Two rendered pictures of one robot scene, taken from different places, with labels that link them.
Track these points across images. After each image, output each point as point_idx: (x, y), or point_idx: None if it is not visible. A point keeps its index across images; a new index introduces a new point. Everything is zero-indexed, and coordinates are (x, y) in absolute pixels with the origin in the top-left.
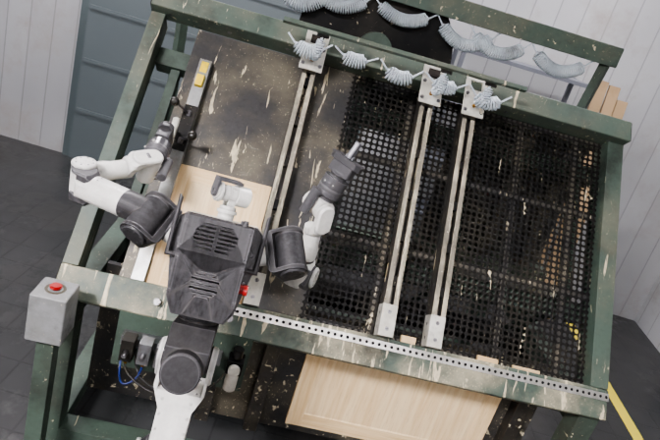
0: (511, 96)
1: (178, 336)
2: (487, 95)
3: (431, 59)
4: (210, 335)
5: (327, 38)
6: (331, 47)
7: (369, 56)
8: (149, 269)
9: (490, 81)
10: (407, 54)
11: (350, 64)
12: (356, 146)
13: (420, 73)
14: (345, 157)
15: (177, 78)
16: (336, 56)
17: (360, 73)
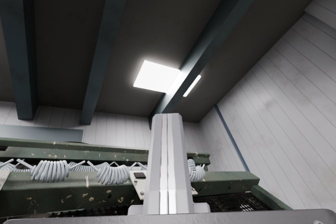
0: (203, 164)
1: None
2: (193, 164)
3: (138, 147)
4: None
5: (3, 149)
6: (11, 181)
7: (69, 178)
8: None
9: (187, 153)
10: (115, 147)
11: (45, 173)
12: (172, 127)
13: (133, 164)
14: (155, 218)
15: None
16: (20, 188)
17: (60, 206)
